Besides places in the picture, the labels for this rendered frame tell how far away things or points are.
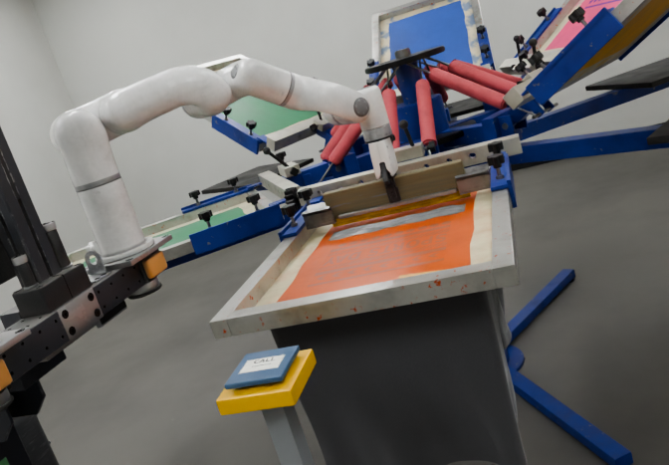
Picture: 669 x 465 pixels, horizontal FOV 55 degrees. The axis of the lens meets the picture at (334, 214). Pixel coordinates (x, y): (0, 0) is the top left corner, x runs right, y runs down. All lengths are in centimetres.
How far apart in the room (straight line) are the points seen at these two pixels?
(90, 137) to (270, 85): 42
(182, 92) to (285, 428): 73
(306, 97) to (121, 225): 51
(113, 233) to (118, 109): 26
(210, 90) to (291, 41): 462
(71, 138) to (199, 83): 29
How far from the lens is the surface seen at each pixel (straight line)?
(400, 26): 370
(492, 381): 132
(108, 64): 682
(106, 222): 140
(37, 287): 124
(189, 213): 261
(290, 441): 112
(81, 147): 138
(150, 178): 683
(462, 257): 130
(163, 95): 143
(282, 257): 157
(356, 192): 172
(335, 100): 154
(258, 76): 150
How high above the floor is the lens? 140
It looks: 13 degrees down
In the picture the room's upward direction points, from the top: 17 degrees counter-clockwise
